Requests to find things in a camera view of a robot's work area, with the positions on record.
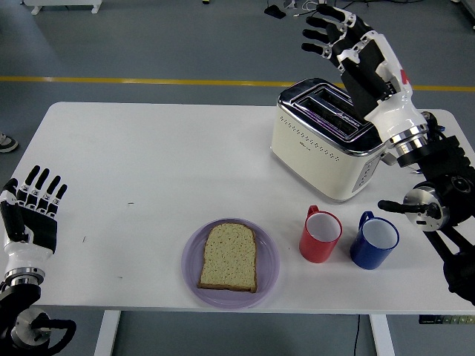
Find blue enamel mug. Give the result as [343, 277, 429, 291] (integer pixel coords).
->
[349, 211, 401, 271]

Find thin black hanging cable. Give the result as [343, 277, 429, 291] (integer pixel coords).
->
[352, 314, 361, 356]

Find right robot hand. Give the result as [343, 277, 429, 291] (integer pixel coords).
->
[301, 4, 428, 142]

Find white floor cable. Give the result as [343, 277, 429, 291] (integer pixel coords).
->
[292, 0, 321, 18]

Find red enamel mug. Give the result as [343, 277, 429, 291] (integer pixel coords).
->
[298, 205, 342, 264]

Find black table control panel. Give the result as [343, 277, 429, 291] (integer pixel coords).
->
[419, 314, 475, 326]

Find brown bread slice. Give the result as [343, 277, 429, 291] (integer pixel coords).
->
[196, 222, 258, 294]

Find white furniture base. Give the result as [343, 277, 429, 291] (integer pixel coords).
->
[22, 0, 103, 15]

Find purple plastic plate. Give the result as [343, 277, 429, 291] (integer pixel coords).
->
[180, 217, 281, 309]

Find grey and black shoe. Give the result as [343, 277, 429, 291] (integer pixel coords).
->
[0, 133, 19, 154]

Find black foot pedal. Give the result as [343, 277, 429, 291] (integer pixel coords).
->
[263, 4, 286, 19]

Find cream and chrome toaster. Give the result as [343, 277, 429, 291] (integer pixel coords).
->
[269, 76, 394, 203]

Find white table leg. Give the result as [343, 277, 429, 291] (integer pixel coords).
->
[369, 314, 396, 356]
[93, 310, 122, 356]

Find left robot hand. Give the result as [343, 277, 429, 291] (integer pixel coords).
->
[0, 165, 68, 272]

